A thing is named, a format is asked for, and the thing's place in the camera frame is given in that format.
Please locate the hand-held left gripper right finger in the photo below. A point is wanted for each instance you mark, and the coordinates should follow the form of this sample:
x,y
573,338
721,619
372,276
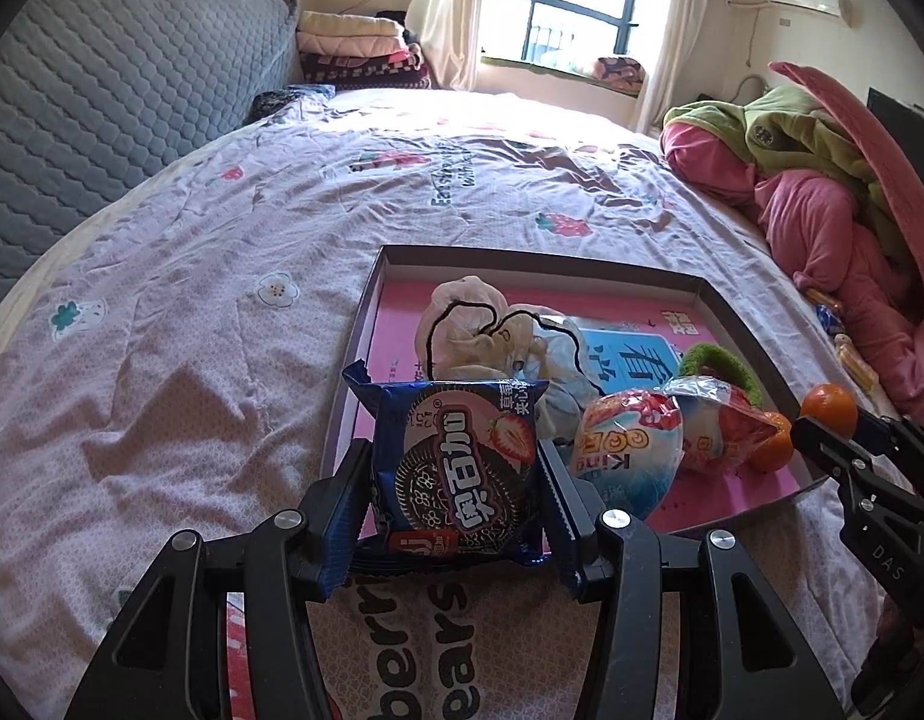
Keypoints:
x,y
563,525

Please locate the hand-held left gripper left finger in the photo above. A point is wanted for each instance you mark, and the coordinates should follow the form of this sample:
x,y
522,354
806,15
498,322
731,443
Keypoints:
x,y
334,540

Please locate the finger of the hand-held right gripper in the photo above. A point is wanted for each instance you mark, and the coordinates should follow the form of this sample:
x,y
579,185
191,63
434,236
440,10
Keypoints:
x,y
893,431
829,450

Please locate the orange mandarin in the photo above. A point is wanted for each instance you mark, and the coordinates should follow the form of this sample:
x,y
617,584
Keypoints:
x,y
777,450
826,405

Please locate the blue egg toy packet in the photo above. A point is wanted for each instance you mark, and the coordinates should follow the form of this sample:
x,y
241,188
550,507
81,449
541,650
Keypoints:
x,y
619,465

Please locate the red egg toy packet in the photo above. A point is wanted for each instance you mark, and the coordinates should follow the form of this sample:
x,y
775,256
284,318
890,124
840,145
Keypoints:
x,y
732,427

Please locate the blue cookie packet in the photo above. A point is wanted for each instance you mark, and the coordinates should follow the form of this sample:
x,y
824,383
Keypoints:
x,y
454,465

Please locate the green fuzzy hair band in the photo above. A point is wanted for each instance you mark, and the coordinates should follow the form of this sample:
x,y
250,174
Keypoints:
x,y
706,355

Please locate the white pouch with black trim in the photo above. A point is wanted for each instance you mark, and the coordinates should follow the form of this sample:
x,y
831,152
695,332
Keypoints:
x,y
477,330

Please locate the dark grey shallow cardboard box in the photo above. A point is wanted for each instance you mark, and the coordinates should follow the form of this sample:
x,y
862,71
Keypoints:
x,y
537,268

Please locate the yellow snack packet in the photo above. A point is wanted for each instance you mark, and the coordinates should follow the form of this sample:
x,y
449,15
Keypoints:
x,y
858,364

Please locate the pink book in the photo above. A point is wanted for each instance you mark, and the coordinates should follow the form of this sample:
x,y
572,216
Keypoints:
x,y
402,330

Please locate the pink quilt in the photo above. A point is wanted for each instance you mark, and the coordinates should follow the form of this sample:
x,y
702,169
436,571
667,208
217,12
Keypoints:
x,y
814,217

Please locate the salmon quilted mat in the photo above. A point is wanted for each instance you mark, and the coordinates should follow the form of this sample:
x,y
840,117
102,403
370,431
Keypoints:
x,y
882,142

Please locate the black screen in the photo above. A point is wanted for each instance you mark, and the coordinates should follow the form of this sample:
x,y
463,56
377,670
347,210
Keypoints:
x,y
893,120

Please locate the green blanket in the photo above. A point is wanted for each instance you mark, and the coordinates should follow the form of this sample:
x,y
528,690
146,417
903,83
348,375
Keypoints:
x,y
792,127

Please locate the folded patterned cloth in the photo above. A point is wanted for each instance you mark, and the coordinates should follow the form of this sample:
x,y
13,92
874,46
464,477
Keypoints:
x,y
619,73

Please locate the dark patterned pillow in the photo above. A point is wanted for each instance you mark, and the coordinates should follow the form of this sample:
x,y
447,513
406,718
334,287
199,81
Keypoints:
x,y
289,101

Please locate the cream curtain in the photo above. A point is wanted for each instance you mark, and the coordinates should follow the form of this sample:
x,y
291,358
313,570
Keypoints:
x,y
679,15
447,15

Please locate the stack of folded blankets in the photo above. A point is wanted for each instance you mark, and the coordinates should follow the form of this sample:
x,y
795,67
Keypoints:
x,y
349,34

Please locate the grey quilted headboard cover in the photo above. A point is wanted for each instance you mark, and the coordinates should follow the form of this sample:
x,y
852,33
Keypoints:
x,y
94,90

